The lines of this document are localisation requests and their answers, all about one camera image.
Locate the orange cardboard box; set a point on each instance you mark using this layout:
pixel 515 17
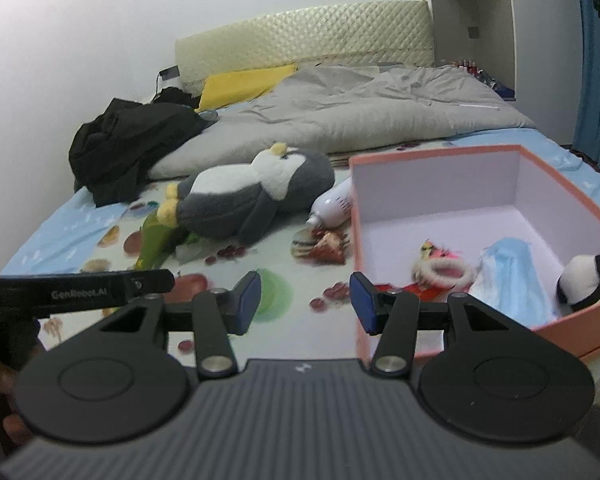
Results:
pixel 466 199

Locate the black clothing pile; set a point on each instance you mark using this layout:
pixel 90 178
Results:
pixel 112 155

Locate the red brown snack packet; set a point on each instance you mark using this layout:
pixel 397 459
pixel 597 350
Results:
pixel 329 246

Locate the white spray bottle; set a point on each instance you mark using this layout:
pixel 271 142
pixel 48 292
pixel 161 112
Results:
pixel 332 208

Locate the grey white penguin plush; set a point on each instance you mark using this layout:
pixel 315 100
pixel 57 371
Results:
pixel 241 201

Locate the grey duvet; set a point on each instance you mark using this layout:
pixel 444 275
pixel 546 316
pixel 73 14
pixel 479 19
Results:
pixel 337 109

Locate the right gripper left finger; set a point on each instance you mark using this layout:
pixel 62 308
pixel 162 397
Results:
pixel 218 312

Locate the red foil tea packet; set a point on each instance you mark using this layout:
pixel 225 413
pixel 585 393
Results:
pixel 413 288

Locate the blue surgical face mask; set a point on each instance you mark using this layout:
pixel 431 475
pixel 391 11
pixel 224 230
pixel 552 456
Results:
pixel 507 281

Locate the white wardrobe cabinet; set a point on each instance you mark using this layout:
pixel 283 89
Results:
pixel 532 47

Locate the light blue bed sheet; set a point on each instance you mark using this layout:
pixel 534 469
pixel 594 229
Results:
pixel 66 240

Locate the cream quilted headboard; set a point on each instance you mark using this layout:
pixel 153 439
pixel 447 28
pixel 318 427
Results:
pixel 352 34

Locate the small panda plush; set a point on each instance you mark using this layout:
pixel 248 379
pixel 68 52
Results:
pixel 578 287

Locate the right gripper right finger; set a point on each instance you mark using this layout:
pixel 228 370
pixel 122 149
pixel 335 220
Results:
pixel 393 317

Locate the person's left hand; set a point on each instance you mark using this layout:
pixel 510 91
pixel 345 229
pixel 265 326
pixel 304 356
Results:
pixel 13 430

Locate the colourful feathered bird toy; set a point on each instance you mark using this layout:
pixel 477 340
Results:
pixel 429 251

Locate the yellow pillow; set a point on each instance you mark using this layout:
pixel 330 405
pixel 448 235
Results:
pixel 225 89

